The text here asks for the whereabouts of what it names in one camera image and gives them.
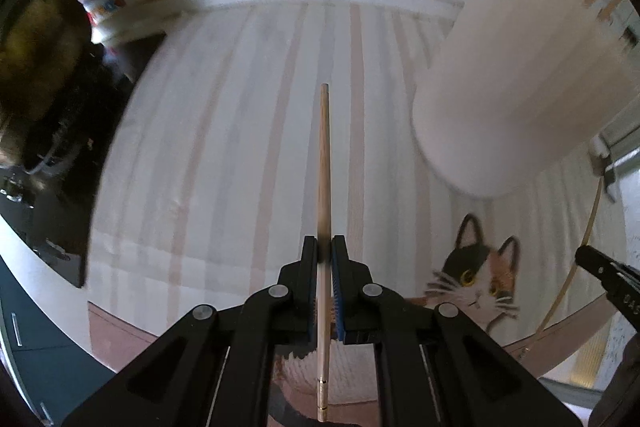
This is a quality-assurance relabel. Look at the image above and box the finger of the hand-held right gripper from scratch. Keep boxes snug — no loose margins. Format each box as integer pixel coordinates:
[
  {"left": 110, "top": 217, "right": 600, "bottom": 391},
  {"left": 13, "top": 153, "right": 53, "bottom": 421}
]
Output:
[{"left": 575, "top": 246, "right": 640, "bottom": 333}]

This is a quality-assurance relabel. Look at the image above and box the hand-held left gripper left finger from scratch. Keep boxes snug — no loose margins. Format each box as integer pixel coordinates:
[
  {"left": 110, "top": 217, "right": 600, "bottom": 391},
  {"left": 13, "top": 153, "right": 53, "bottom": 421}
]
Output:
[{"left": 60, "top": 235, "right": 319, "bottom": 427}]

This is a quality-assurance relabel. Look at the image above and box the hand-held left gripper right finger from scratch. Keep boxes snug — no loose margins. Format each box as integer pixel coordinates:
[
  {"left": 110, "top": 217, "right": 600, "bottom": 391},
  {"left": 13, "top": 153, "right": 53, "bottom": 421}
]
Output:
[{"left": 331, "top": 235, "right": 583, "bottom": 427}]

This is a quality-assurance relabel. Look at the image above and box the thin wooden chopstick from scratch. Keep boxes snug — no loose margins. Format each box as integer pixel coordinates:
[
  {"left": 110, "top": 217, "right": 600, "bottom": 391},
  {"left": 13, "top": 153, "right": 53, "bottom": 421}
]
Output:
[{"left": 517, "top": 179, "right": 603, "bottom": 360}]

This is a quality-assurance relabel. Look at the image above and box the gold banded wooden chopstick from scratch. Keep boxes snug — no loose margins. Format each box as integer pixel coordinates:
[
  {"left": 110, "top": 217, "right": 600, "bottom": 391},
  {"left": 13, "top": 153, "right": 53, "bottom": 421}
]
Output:
[{"left": 315, "top": 83, "right": 331, "bottom": 423}]

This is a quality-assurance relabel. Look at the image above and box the white cylindrical cup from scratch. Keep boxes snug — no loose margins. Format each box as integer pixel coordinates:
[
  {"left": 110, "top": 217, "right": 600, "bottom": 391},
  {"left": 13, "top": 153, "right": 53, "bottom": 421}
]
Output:
[{"left": 410, "top": 0, "right": 626, "bottom": 198}]

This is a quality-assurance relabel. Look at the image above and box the striped cat print placemat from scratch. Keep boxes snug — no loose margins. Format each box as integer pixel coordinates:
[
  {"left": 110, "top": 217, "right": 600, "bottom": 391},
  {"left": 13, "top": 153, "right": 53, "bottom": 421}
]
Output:
[{"left": 85, "top": 0, "right": 631, "bottom": 427}]

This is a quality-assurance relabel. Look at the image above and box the dark teal cabinet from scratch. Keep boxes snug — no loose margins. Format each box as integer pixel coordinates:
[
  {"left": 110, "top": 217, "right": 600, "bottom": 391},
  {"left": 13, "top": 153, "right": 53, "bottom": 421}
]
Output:
[{"left": 0, "top": 257, "right": 116, "bottom": 423}]

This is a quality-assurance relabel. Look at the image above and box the dark blurry object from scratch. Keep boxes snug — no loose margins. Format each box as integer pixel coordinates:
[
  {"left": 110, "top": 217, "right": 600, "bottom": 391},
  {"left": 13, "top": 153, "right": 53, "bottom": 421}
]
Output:
[{"left": 0, "top": 0, "right": 166, "bottom": 290}]

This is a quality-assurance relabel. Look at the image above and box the grey metal bracket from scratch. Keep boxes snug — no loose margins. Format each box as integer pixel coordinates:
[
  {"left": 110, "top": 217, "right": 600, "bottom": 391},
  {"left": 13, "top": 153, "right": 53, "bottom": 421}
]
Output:
[{"left": 590, "top": 132, "right": 640, "bottom": 202}]

